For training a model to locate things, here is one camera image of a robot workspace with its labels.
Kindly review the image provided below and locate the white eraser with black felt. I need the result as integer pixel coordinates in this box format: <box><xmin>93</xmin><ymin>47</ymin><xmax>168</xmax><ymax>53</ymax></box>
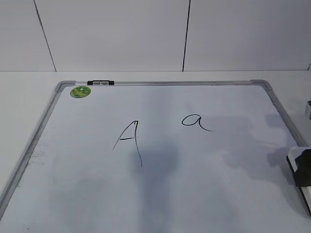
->
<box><xmin>287</xmin><ymin>147</ymin><xmax>311</xmax><ymax>215</ymax></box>

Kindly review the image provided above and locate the black hanging clip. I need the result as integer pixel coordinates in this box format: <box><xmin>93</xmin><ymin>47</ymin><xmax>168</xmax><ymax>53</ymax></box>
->
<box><xmin>87</xmin><ymin>80</ymin><xmax>115</xmax><ymax>85</ymax></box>

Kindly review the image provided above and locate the round green sticker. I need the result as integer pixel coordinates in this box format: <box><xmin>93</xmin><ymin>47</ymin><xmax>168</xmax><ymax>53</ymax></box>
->
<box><xmin>70</xmin><ymin>86</ymin><xmax>91</xmax><ymax>99</ymax></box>

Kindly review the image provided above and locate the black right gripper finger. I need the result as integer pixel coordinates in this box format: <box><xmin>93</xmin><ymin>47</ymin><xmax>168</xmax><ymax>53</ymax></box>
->
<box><xmin>294</xmin><ymin>150</ymin><xmax>311</xmax><ymax>187</ymax></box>

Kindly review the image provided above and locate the white board with grey frame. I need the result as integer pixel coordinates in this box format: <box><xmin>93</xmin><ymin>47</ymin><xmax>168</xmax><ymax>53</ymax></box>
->
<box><xmin>0</xmin><ymin>80</ymin><xmax>311</xmax><ymax>233</ymax></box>

